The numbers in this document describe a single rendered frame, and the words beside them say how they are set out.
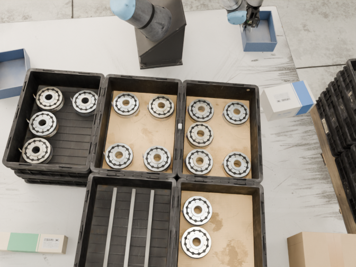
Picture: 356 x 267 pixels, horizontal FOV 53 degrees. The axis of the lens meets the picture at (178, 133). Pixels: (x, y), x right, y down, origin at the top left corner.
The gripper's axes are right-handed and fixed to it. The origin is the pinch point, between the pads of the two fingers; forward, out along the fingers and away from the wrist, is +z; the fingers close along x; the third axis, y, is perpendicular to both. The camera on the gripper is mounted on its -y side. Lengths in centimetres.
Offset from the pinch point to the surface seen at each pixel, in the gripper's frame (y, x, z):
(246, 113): 52, -7, -11
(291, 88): 36.3, 16.3, -3.6
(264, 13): -9.6, 11.7, 0.1
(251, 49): 10.0, 3.5, 3.1
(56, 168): 76, -77, -18
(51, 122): 55, -83, -11
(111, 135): 60, -61, -8
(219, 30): -2.8, -10.9, 5.3
